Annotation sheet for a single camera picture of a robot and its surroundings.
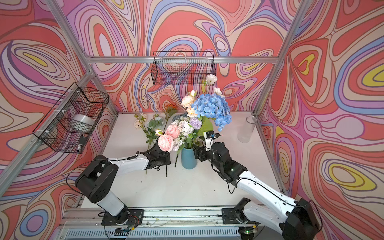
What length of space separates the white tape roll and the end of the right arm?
0.54 meters

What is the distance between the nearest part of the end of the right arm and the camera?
0.57m

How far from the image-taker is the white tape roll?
2.34 feet
